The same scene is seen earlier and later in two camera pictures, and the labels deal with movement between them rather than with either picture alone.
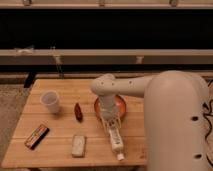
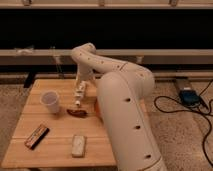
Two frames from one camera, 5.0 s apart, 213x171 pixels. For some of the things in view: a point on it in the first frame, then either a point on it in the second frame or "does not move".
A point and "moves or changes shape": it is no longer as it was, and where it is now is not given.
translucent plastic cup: [50, 98] does not move
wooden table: [58, 127] does not move
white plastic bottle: [117, 143] moves or changes shape
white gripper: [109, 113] → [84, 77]
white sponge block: [78, 149] does not move
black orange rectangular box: [37, 137] does not move
